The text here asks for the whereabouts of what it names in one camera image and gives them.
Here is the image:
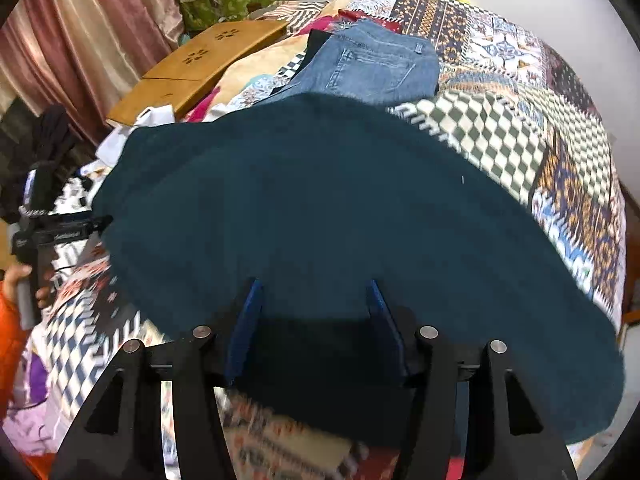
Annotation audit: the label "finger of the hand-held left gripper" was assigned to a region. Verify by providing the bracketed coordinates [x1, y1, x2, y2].
[86, 215, 115, 239]

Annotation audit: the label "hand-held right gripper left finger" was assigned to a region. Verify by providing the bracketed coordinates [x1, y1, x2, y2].
[49, 278, 265, 480]

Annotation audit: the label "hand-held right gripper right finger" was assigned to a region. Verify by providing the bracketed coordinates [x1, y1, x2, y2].
[366, 279, 581, 480]

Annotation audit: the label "dark teal pants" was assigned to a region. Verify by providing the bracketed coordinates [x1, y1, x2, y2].
[91, 94, 627, 447]

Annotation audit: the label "person's left hand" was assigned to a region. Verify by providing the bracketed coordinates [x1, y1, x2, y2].
[2, 265, 52, 309]

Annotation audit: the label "black garment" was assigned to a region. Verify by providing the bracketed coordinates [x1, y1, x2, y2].
[0, 104, 81, 221]

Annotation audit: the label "white cloth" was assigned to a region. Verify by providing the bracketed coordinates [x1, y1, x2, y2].
[95, 106, 177, 167]

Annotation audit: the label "wooden folding lap table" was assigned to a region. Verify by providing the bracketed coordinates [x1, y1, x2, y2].
[106, 19, 289, 128]

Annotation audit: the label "pink curtain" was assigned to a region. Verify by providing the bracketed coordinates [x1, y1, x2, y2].
[0, 0, 185, 147]

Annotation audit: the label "patchwork patterned bed cover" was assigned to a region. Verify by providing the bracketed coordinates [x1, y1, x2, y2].
[10, 0, 629, 480]

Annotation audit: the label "blue denim jeans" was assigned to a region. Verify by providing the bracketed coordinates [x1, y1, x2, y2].
[254, 19, 441, 108]

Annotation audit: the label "green patterned bag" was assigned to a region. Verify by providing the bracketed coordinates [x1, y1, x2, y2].
[178, 0, 287, 32]

